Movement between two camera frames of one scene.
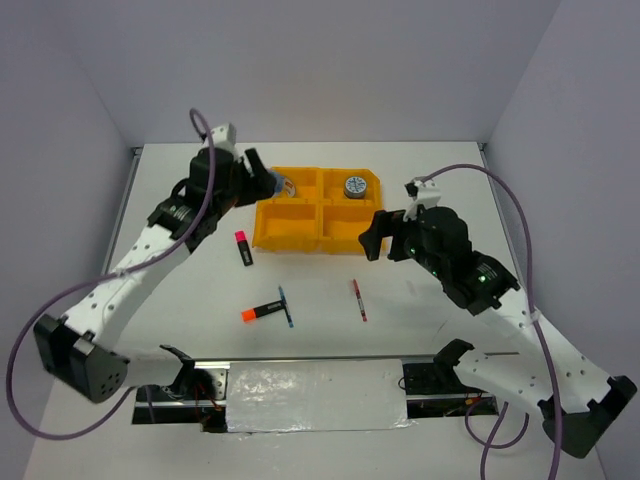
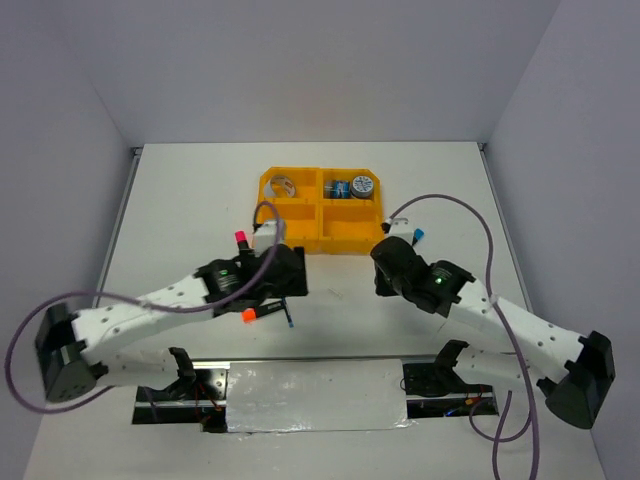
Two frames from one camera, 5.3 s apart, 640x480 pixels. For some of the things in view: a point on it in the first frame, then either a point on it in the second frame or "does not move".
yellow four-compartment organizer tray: x=327 y=215 does not move
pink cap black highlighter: x=244 y=248 does not move
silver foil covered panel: x=310 y=396 does not move
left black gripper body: x=229 y=198 to x=295 y=284
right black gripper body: x=415 y=249 to x=390 y=285
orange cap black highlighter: x=253 y=313 does not move
